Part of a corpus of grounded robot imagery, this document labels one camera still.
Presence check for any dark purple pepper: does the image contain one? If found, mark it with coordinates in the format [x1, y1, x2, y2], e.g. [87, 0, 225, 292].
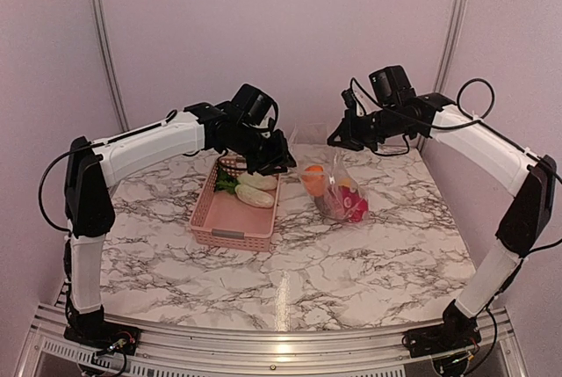
[313, 193, 342, 220]

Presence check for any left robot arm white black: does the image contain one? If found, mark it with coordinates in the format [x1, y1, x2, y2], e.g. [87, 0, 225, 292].
[64, 102, 296, 346]

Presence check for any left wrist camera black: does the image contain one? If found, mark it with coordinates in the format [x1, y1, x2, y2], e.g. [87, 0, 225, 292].
[230, 83, 279, 133]

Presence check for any red pepper front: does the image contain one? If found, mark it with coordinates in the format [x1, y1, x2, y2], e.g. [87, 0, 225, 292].
[347, 199, 369, 222]

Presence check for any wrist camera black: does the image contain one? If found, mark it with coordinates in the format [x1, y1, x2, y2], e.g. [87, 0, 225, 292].
[369, 65, 416, 107]
[230, 83, 279, 133]

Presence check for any yellow pepper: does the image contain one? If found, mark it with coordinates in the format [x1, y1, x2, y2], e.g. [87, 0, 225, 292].
[338, 178, 356, 188]

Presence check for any clear zip top bag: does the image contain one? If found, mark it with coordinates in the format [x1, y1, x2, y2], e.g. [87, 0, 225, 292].
[290, 124, 368, 222]

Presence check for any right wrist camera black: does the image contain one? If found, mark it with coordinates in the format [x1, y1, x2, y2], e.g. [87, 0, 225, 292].
[369, 65, 416, 107]

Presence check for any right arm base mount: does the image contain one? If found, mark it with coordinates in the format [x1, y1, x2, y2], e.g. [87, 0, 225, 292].
[402, 301, 481, 358]

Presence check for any orange pepper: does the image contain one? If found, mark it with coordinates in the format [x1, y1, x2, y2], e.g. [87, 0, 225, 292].
[300, 164, 328, 198]

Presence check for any aluminium corner post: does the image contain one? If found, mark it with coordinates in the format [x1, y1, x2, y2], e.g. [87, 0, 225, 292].
[433, 0, 468, 93]
[90, 0, 130, 132]

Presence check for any pink plastic basket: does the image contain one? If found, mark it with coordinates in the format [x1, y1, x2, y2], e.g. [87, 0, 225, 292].
[190, 156, 280, 252]

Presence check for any white cabbage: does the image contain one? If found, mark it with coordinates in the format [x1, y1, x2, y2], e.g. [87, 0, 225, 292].
[234, 184, 275, 209]
[214, 170, 277, 193]

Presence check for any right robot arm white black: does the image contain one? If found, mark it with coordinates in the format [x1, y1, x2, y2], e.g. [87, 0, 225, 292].
[328, 91, 557, 349]

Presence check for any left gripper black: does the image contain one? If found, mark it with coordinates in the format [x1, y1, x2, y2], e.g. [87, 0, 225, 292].
[227, 122, 297, 175]

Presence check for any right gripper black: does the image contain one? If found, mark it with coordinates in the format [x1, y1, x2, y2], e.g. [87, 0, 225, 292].
[328, 104, 413, 151]

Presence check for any left aluminium corner post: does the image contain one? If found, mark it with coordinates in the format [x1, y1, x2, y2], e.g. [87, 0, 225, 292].
[90, 0, 130, 132]

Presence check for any aluminium front rail frame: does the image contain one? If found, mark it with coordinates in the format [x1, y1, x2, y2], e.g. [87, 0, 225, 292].
[12, 301, 535, 377]

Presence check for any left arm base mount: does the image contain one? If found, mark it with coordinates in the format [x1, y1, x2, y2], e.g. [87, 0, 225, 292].
[63, 303, 141, 355]

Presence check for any right aluminium corner post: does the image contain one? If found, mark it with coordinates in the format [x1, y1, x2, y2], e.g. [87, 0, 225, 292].
[433, 0, 468, 93]

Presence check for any red pepper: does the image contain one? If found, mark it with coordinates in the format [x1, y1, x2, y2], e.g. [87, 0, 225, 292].
[338, 186, 368, 220]
[347, 199, 369, 222]

